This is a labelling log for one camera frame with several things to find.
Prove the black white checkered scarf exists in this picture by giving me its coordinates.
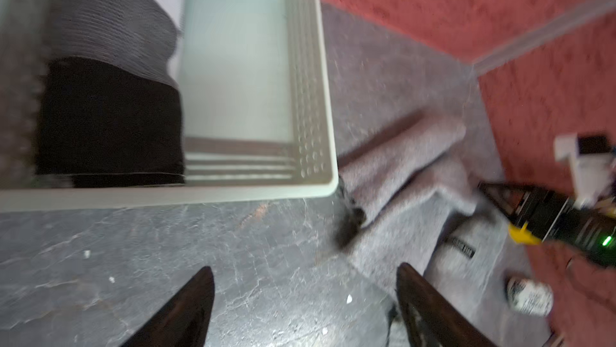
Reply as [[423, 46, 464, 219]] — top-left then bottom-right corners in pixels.
[[35, 0, 184, 188]]

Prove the grey cloth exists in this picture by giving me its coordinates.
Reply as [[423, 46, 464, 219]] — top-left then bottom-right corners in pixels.
[[339, 114, 550, 346]]

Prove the right corner aluminium post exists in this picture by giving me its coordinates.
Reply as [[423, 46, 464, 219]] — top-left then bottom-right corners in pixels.
[[472, 0, 615, 76]]

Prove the pale green plastic basket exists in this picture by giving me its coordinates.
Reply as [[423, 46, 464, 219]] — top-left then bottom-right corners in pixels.
[[1, 0, 338, 212]]

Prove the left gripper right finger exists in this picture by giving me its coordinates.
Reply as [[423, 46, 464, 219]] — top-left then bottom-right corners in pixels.
[[396, 263, 494, 346]]

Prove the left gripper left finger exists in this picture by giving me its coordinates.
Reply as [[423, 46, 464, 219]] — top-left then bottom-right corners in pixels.
[[123, 267, 215, 347]]

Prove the crumpled beige rag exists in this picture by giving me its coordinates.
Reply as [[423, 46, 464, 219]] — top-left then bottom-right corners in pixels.
[[506, 277, 554, 317]]

